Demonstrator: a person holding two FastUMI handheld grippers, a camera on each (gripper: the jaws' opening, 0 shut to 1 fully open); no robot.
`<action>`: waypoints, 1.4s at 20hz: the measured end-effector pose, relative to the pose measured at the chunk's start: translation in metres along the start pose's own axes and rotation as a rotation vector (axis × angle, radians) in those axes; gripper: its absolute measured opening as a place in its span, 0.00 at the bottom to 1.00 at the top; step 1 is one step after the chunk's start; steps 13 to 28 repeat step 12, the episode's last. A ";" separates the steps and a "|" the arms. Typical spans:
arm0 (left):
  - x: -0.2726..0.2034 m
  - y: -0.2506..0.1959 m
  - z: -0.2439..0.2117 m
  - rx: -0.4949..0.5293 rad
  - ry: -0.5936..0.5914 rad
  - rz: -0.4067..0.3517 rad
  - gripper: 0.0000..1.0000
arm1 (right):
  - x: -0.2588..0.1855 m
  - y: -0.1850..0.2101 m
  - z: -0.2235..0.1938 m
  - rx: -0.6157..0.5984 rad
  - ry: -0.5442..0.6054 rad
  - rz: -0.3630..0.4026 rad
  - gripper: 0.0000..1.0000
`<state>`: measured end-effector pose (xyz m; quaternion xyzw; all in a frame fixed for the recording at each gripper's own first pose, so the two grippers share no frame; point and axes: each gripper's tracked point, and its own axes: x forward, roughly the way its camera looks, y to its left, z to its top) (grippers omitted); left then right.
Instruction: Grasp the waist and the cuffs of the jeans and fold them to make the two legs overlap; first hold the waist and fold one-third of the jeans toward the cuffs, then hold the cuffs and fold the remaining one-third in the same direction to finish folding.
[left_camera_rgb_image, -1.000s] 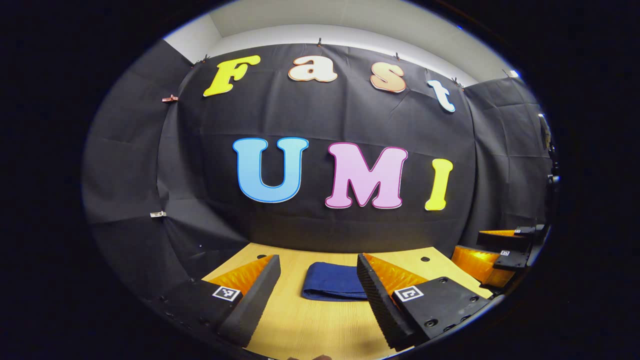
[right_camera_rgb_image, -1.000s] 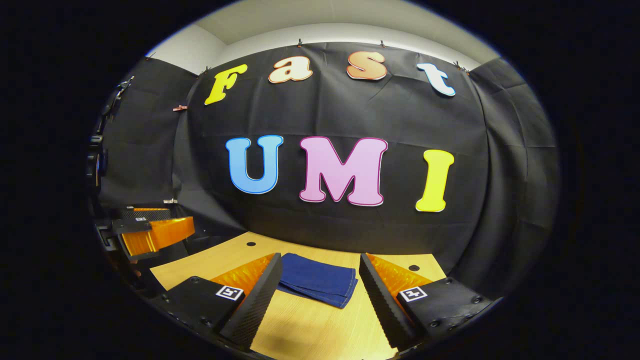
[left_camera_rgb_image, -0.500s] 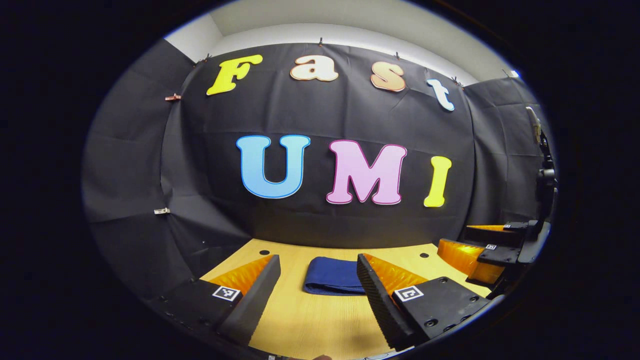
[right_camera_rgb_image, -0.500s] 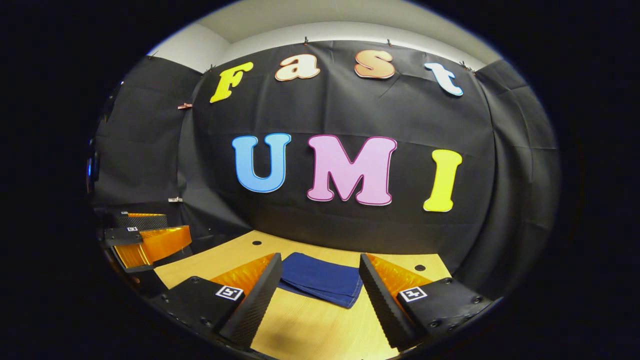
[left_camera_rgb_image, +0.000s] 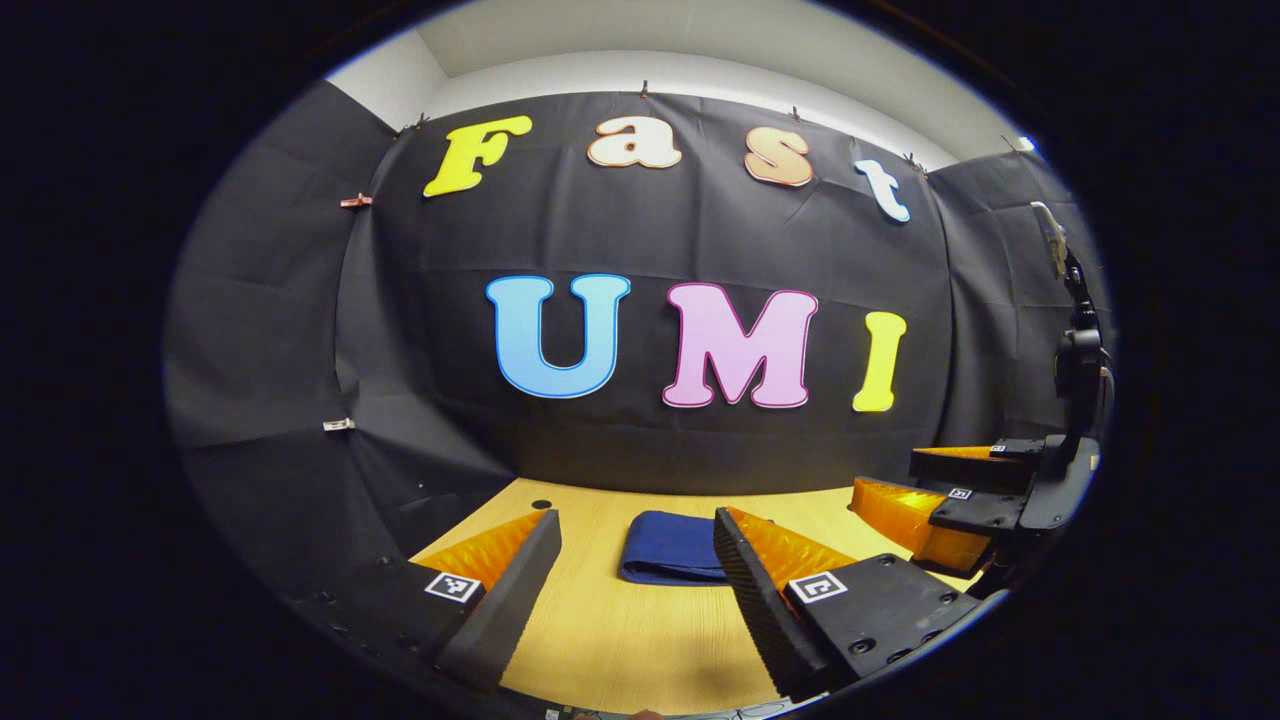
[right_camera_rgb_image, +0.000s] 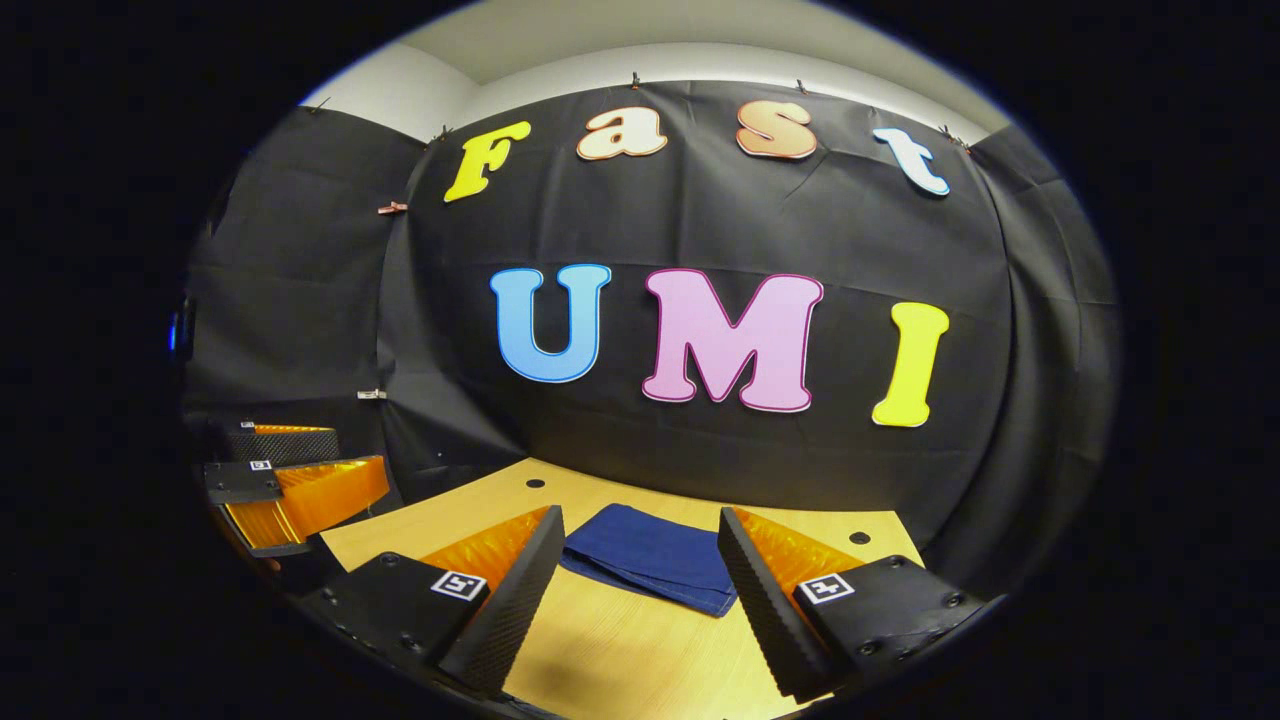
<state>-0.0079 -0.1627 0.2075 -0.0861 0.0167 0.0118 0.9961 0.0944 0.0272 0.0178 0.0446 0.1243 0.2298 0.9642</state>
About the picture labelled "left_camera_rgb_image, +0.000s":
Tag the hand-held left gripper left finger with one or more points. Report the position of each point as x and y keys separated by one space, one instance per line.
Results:
x=510 y=600

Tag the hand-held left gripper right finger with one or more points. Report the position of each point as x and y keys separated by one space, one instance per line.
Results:
x=760 y=600

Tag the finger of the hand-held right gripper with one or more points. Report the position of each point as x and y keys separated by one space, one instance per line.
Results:
x=970 y=472
x=960 y=512

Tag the blue denim jeans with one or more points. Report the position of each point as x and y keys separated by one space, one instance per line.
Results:
x=670 y=550

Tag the white cloth clip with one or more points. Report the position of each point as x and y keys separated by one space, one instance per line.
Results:
x=338 y=425

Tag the black backdrop cloth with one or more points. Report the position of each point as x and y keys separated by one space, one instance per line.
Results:
x=450 y=340

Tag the red cloth clip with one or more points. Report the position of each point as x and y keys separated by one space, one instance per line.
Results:
x=355 y=200

